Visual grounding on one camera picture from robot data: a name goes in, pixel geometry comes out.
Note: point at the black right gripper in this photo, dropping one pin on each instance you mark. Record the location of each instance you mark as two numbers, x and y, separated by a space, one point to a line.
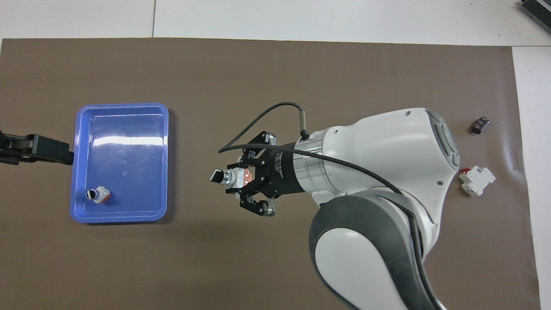
280 172

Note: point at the small selector switch black knob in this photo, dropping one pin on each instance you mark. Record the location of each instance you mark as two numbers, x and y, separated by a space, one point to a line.
101 196
230 176

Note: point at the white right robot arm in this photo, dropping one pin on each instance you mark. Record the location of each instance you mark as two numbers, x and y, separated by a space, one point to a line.
387 142

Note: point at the blue plastic tray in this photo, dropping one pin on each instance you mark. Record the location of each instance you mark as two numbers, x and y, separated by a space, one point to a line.
125 172

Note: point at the brown table mat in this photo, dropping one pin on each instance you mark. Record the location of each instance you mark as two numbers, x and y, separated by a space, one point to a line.
275 73

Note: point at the white circuit breaker red lever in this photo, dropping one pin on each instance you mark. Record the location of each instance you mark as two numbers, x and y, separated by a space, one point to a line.
475 181

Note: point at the small dark cylindrical capacitor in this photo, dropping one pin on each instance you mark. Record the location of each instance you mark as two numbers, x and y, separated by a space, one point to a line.
480 125

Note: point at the grey ribbed metal device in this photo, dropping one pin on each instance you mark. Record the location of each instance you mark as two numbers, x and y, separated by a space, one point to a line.
536 9

